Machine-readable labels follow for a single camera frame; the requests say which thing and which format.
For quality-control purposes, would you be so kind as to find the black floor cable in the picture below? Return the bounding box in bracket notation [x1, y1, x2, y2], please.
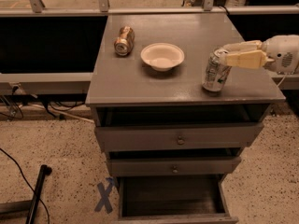
[0, 147, 50, 224]

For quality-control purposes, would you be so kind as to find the white paper bowl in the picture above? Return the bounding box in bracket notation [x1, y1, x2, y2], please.
[140, 43, 185, 72]

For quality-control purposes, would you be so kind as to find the grey drawer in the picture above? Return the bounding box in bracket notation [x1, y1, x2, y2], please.
[107, 148, 241, 177]
[92, 104, 269, 152]
[117, 175, 238, 224]

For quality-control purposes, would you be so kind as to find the white rounded gripper body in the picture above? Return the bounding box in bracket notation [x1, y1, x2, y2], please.
[262, 35, 299, 75]

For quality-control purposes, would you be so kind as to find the orange soda can lying down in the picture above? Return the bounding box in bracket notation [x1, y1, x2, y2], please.
[114, 26, 135, 56]

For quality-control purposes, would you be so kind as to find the white cable at right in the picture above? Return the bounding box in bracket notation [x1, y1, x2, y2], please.
[276, 74, 288, 89]

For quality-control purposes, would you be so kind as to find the bundle of cables under ledge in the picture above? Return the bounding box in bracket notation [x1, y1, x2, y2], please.
[0, 83, 95, 124]

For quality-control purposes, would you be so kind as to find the grey metal railing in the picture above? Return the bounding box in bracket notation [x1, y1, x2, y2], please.
[0, 0, 299, 18]

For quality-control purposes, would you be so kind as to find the grey lower wall ledge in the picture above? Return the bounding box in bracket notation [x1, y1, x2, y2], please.
[0, 73, 92, 95]

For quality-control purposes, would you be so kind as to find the grey middle drawer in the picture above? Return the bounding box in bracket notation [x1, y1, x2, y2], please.
[107, 148, 241, 177]

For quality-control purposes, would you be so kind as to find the black metal stand leg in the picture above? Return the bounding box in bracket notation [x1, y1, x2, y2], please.
[0, 164, 52, 224]

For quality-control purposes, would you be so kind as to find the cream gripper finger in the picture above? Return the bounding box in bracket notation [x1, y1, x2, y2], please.
[220, 49, 274, 69]
[223, 40, 263, 52]

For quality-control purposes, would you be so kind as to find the blue tape cross mark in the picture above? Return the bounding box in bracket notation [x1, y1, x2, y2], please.
[94, 177, 114, 214]

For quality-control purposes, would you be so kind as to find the grey bottom drawer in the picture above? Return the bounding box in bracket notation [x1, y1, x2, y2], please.
[117, 175, 238, 224]

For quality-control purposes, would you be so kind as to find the grey wooden drawer cabinet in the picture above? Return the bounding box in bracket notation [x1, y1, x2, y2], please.
[85, 13, 286, 224]

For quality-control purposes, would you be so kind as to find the grey top drawer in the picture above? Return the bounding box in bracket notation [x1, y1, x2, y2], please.
[92, 104, 269, 152]

